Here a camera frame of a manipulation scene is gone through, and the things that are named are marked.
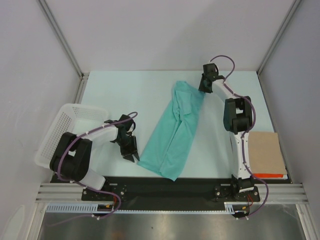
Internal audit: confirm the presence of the right aluminium corner post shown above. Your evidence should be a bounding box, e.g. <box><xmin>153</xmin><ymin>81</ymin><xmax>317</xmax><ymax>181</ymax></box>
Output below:
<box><xmin>256</xmin><ymin>0</ymin><xmax>303</xmax><ymax>77</ymax></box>

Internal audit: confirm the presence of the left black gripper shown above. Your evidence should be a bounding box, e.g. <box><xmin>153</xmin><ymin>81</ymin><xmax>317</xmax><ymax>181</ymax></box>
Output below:
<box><xmin>115</xmin><ymin>134</ymin><xmax>139</xmax><ymax>162</ymax></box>

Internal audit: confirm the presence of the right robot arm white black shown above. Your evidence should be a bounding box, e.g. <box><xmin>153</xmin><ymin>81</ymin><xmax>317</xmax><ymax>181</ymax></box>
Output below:
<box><xmin>198</xmin><ymin>63</ymin><xmax>256</xmax><ymax>202</ymax></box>

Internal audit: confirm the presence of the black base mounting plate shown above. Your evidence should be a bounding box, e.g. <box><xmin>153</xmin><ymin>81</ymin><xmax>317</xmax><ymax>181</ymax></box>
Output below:
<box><xmin>51</xmin><ymin>174</ymin><xmax>292</xmax><ymax>212</ymax></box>

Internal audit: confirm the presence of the teal green t shirt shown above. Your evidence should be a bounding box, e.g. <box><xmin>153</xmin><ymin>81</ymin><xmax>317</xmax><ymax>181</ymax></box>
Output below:
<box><xmin>138</xmin><ymin>81</ymin><xmax>205</xmax><ymax>181</ymax></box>

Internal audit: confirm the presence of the white slotted cable duct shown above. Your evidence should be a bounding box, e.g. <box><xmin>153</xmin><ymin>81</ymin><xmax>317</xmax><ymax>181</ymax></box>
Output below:
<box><xmin>45</xmin><ymin>203</ymin><xmax>249</xmax><ymax>215</ymax></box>

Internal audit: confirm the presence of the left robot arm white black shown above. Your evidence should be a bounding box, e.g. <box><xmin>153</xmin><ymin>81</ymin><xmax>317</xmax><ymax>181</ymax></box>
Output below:
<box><xmin>49</xmin><ymin>111</ymin><xmax>140</xmax><ymax>200</ymax></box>

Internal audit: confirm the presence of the white plastic laundry basket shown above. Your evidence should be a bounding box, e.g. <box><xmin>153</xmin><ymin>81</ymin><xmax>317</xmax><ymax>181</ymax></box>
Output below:
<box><xmin>34</xmin><ymin>103</ymin><xmax>110</xmax><ymax>171</ymax></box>

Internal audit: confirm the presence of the aluminium corner post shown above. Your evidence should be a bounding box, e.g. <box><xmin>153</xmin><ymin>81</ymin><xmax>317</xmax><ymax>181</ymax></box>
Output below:
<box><xmin>36</xmin><ymin>0</ymin><xmax>90</xmax><ymax>104</ymax></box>
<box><xmin>256</xmin><ymin>0</ymin><xmax>303</xmax><ymax>77</ymax></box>

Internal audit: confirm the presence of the folded beige t shirt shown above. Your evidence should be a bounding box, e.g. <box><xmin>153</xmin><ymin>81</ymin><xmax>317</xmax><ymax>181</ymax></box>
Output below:
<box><xmin>248</xmin><ymin>131</ymin><xmax>287</xmax><ymax>175</ymax></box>

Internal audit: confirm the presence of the left aluminium corner post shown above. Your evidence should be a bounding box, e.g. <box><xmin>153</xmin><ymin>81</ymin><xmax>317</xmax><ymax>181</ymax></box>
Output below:
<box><xmin>36</xmin><ymin>0</ymin><xmax>90</xmax><ymax>104</ymax></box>

